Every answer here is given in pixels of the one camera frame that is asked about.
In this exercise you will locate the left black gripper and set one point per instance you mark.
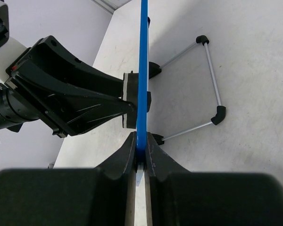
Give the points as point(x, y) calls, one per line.
point(68, 95)

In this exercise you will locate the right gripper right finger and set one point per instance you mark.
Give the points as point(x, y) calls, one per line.
point(178, 197)

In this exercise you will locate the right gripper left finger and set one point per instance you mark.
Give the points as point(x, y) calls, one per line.
point(100, 196)

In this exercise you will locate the blue framed whiteboard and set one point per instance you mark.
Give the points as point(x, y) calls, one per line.
point(143, 80)

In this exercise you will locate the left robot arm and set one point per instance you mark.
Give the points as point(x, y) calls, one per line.
point(11, 51)

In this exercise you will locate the metal whiteboard stand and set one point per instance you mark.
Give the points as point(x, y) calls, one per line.
point(187, 99)

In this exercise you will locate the left aluminium frame post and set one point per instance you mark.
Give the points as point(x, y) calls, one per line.
point(111, 5)

